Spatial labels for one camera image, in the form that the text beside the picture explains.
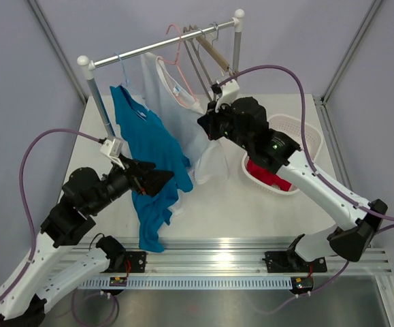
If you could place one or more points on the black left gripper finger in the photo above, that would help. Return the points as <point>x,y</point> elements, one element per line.
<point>154,181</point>
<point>136,167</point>

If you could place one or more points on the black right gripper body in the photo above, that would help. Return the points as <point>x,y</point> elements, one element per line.
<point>221,122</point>

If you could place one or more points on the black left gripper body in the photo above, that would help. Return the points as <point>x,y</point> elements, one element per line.
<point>118,182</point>

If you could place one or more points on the white t shirt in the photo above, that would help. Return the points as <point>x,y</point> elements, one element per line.
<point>179,111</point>

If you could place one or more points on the red t shirt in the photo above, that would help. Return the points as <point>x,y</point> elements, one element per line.
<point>267,177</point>

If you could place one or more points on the pink wire hanger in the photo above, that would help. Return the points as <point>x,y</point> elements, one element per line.
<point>176,61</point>

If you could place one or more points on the grey plastic hanger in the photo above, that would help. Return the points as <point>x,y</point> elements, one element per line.
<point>199,68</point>

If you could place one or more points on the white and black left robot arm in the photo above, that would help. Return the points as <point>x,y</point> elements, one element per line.
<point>30,292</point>

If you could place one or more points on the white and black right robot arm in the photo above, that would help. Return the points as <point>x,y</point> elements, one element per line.
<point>244,122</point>

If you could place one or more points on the blue t shirt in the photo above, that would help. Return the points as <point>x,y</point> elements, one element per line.
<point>149,141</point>

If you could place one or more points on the wooden clip hanger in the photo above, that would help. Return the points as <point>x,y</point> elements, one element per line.
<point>206,41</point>

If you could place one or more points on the white plastic laundry basket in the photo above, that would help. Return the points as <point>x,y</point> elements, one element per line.
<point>291,127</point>

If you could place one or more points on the silver white clothes rack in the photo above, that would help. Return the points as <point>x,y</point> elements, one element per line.
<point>89,66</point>

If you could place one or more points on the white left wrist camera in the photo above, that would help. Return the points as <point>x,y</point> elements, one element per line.
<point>111,148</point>

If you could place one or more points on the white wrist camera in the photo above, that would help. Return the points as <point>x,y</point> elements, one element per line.
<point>225,93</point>
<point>111,148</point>

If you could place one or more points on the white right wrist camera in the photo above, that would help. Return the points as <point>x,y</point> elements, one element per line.
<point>225,93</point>

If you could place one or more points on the light blue wire hanger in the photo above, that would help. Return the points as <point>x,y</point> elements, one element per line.
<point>128,85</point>

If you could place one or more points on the aluminium mounting rail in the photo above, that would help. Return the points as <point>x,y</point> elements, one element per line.
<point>232,257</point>

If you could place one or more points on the white slotted cable duct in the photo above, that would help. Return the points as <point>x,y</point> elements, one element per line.
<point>188,283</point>

